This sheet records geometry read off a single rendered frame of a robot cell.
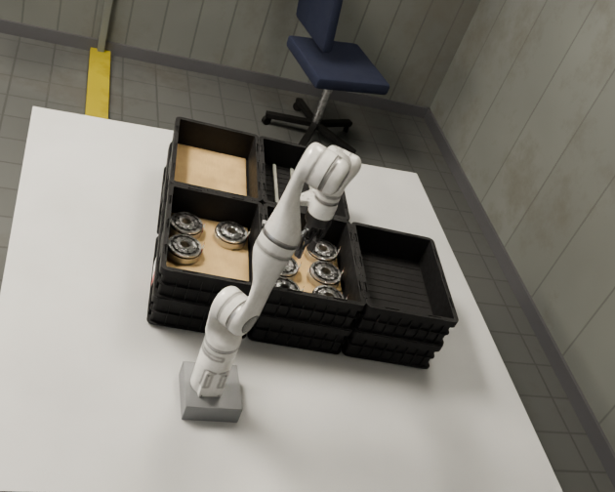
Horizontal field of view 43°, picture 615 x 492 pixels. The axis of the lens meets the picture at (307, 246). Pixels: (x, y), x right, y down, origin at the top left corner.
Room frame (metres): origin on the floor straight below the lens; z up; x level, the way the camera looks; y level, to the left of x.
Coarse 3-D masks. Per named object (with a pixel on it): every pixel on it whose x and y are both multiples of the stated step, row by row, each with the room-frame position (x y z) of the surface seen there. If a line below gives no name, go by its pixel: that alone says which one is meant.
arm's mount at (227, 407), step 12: (180, 372) 1.42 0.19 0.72; (180, 384) 1.39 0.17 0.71; (228, 384) 1.42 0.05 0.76; (180, 396) 1.36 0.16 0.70; (192, 396) 1.33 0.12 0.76; (204, 396) 1.35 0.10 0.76; (228, 396) 1.38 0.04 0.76; (240, 396) 1.39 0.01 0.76; (192, 408) 1.30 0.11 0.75; (204, 408) 1.31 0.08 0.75; (216, 408) 1.33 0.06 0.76; (228, 408) 1.34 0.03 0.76; (240, 408) 1.36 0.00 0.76; (192, 420) 1.31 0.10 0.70; (204, 420) 1.32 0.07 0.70; (216, 420) 1.33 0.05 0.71; (228, 420) 1.34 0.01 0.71
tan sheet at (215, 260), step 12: (204, 228) 1.91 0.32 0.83; (204, 240) 1.85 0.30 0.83; (204, 252) 1.80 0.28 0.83; (216, 252) 1.82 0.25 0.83; (228, 252) 1.85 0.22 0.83; (240, 252) 1.87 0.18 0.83; (168, 264) 1.69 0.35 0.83; (180, 264) 1.71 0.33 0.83; (192, 264) 1.73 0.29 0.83; (204, 264) 1.75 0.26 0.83; (216, 264) 1.77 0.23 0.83; (228, 264) 1.79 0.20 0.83; (240, 264) 1.82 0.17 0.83; (228, 276) 1.74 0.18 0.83; (240, 276) 1.76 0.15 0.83
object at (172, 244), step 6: (180, 234) 1.79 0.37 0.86; (186, 234) 1.81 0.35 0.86; (174, 240) 1.76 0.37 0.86; (192, 240) 1.80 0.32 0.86; (168, 246) 1.73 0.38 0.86; (174, 246) 1.74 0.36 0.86; (198, 246) 1.78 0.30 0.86; (174, 252) 1.71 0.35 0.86; (180, 252) 1.72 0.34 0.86; (186, 252) 1.73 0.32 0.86; (192, 252) 1.75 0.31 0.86; (198, 252) 1.75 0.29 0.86
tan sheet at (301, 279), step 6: (294, 258) 1.94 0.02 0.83; (306, 258) 1.97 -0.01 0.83; (336, 258) 2.03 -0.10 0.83; (306, 264) 1.94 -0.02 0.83; (336, 264) 2.00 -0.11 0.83; (300, 270) 1.90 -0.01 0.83; (306, 270) 1.91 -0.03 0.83; (300, 276) 1.87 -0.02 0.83; (306, 276) 1.88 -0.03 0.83; (300, 282) 1.84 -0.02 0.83; (306, 282) 1.85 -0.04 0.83; (300, 288) 1.82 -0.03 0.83; (306, 288) 1.83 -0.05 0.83; (312, 288) 1.84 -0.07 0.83; (336, 288) 1.88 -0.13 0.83
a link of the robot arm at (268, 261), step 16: (256, 240) 1.43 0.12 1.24; (256, 256) 1.40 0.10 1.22; (272, 256) 1.39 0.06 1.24; (288, 256) 1.41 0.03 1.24; (256, 272) 1.38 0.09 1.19; (272, 272) 1.39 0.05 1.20; (256, 288) 1.37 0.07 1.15; (240, 304) 1.37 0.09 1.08; (256, 304) 1.36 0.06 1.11; (240, 320) 1.34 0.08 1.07; (256, 320) 1.38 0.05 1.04
